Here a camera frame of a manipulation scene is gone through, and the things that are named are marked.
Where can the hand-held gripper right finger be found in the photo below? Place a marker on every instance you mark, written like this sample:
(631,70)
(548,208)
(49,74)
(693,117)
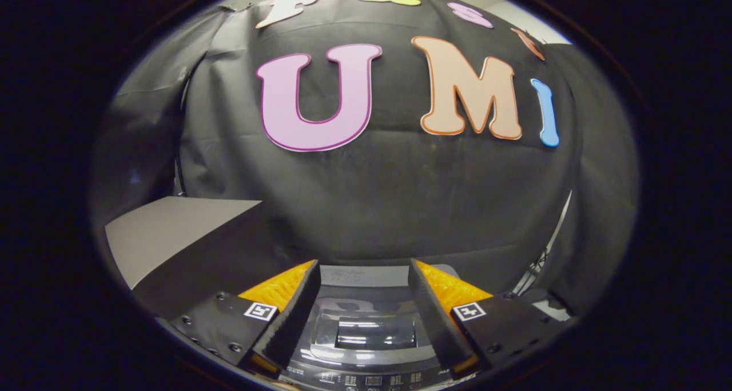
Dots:
(437,316)

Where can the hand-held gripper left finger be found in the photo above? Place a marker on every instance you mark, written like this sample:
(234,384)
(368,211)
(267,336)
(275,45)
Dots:
(297,316)

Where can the black light stand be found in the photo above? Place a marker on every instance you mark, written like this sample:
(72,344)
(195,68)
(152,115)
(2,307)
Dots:
(534,268)

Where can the beige cabinet with black top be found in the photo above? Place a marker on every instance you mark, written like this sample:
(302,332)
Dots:
(171,231)

